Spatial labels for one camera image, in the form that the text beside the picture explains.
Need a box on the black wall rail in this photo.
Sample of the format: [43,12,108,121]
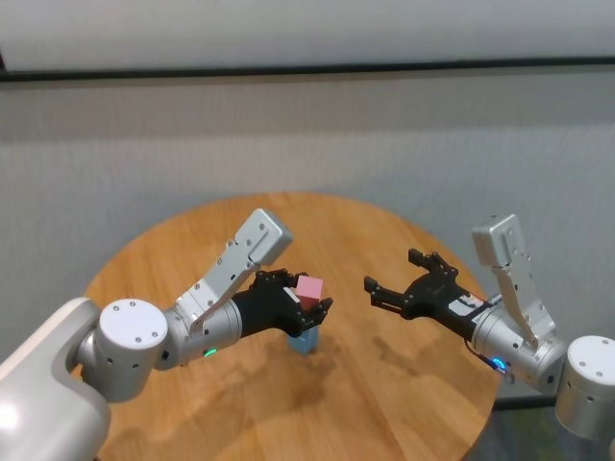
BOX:
[0,57,615,84]

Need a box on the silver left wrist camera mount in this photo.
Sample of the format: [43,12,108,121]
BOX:
[175,207,294,332]

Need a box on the pink cube block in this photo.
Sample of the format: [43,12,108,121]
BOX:
[293,274,326,311]

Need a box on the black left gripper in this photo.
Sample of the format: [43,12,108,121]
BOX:
[234,269,334,337]

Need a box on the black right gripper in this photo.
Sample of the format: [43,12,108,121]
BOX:
[363,248,491,340]

